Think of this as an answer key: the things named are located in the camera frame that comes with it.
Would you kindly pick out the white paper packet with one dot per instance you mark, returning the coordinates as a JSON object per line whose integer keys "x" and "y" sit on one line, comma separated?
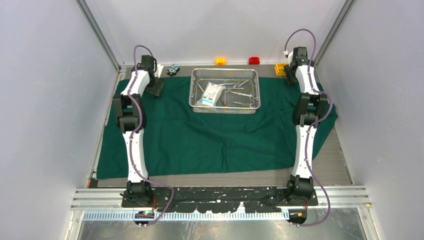
{"x": 210, "y": 95}

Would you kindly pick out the aluminium frame rail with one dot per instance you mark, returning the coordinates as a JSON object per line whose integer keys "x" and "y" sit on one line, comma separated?
{"x": 353, "y": 196}

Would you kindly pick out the small blue black toy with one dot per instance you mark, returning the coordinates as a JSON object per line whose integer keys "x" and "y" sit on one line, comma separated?
{"x": 172, "y": 70}

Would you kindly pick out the orange toy brick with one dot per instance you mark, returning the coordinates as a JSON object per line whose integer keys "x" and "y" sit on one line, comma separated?
{"x": 220, "y": 61}

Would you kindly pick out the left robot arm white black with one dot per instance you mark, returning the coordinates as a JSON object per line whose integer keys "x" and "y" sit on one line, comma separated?
{"x": 131, "y": 120}

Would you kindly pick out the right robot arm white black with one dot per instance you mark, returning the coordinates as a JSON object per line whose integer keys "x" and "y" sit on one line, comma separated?
{"x": 309, "y": 109}

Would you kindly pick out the green surgical cloth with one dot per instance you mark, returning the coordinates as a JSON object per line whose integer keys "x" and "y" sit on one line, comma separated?
{"x": 178, "y": 140}

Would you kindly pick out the yellow toy block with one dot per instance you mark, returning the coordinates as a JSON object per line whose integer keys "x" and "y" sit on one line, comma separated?
{"x": 279, "y": 69}

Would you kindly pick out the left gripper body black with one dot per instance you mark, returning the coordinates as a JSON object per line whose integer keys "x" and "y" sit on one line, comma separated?
{"x": 152, "y": 88}

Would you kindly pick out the metal mesh tray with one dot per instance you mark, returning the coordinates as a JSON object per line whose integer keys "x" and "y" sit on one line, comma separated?
{"x": 238, "y": 80}

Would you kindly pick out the red toy brick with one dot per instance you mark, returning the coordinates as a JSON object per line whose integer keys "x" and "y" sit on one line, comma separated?
{"x": 254, "y": 60}

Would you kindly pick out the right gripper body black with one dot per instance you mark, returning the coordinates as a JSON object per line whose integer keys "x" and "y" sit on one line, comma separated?
{"x": 290, "y": 77}

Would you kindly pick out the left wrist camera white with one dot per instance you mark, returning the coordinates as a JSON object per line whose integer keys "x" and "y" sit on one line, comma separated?
{"x": 159, "y": 71}

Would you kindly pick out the surgical scissors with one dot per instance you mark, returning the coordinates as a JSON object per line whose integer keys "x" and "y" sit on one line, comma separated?
{"x": 251, "y": 96}

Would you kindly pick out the surgical forceps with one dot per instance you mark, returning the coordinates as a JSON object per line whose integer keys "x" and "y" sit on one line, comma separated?
{"x": 245, "y": 105}

